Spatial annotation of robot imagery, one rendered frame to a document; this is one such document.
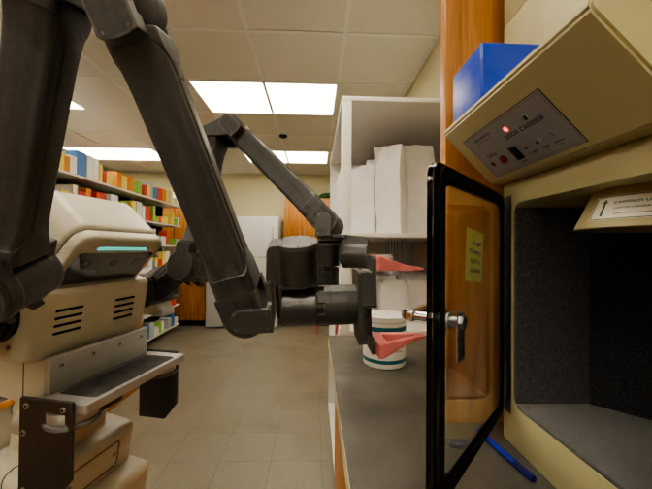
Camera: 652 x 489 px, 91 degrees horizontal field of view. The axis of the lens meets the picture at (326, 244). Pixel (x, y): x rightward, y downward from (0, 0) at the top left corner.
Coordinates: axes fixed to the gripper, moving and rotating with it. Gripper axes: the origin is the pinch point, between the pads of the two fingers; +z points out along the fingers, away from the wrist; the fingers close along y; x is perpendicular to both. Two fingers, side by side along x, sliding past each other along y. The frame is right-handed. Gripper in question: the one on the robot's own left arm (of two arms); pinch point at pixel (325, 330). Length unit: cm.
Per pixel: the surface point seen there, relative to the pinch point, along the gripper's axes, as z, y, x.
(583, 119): -34, 28, -38
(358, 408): 16.0, 7.1, -3.6
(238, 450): 110, -51, 133
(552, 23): -53, 33, -26
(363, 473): 16.0, 5.1, -23.4
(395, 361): 13.7, 20.7, 18.7
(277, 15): -154, -25, 111
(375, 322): 2.8, 15.2, 19.5
